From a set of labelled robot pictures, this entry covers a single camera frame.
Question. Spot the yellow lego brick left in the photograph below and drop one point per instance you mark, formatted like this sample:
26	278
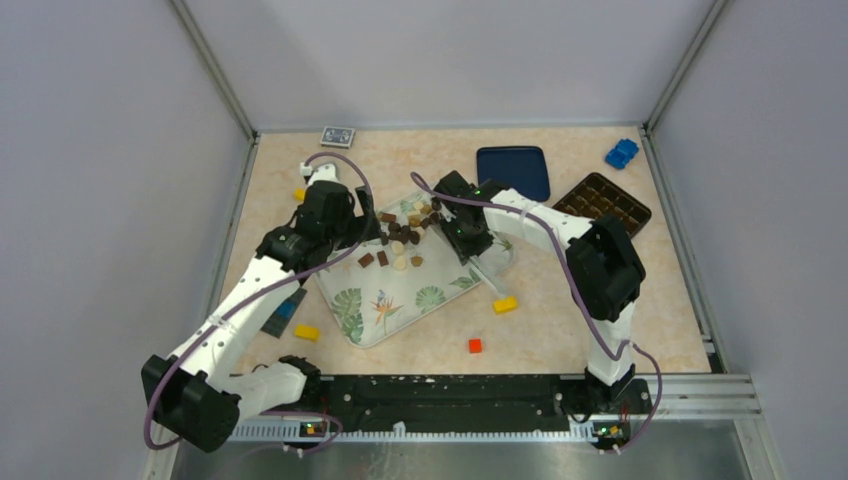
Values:
306	332

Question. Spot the yellow lego brick right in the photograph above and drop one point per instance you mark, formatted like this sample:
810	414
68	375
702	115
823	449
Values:
505	305

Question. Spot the clear plastic tongs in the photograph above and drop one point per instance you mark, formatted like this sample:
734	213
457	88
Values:
488	277

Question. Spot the blue toy car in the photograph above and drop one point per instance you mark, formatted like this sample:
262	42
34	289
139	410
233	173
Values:
624	151

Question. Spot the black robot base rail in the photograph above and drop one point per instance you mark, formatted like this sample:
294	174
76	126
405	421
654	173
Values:
469	404

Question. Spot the blue chocolate box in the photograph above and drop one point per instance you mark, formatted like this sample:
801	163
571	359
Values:
596	196

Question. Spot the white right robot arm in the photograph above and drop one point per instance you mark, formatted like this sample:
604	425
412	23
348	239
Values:
600	263

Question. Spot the white round chocolate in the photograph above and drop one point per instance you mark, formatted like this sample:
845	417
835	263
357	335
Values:
400	263

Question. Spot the dark rectangular chocolate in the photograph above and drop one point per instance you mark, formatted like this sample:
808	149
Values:
382	258

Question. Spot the yellow lego brick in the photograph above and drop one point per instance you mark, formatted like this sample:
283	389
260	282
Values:
505	305
306	332

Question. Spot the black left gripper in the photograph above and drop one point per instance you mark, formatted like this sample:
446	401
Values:
357	223

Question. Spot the playing card deck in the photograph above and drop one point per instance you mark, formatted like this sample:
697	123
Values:
337	137

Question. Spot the red lego cube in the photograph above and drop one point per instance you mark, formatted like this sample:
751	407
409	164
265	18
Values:
475	346

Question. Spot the grey lego baseplate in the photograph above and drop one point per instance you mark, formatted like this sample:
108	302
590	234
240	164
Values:
280	318

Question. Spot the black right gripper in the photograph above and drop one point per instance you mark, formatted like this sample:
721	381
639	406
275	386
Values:
464	251

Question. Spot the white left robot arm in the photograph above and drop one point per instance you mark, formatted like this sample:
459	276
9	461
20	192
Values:
192	394

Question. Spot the dark blue box lid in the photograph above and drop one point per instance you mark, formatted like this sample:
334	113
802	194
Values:
523	168

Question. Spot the pile of assorted chocolates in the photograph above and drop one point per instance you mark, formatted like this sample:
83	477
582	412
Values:
408	223

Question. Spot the brown rectangular chocolate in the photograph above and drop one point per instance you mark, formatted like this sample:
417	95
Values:
366	260

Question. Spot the floral serving tray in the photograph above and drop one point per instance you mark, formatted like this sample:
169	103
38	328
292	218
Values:
371	304

